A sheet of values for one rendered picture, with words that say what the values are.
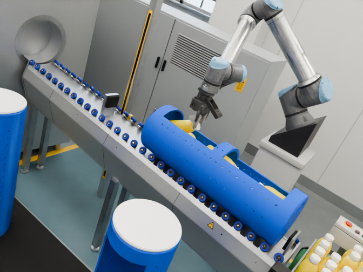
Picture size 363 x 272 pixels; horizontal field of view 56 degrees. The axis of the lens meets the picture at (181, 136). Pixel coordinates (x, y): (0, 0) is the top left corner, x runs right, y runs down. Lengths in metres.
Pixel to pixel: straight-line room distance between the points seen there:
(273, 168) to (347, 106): 2.11
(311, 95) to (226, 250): 1.07
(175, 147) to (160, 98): 2.04
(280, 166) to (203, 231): 0.82
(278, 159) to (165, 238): 1.22
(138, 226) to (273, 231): 0.59
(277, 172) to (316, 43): 2.28
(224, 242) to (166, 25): 2.48
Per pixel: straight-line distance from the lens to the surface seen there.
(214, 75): 1.65
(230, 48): 1.97
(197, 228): 1.79
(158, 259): 1.32
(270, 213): 1.55
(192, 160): 1.68
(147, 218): 1.39
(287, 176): 2.36
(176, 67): 3.58
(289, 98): 2.31
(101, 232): 2.49
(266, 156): 2.36
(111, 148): 2.09
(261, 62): 3.16
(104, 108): 2.22
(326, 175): 4.54
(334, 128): 4.38
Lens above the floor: 1.94
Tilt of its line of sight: 26 degrees down
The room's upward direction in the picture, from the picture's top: 21 degrees clockwise
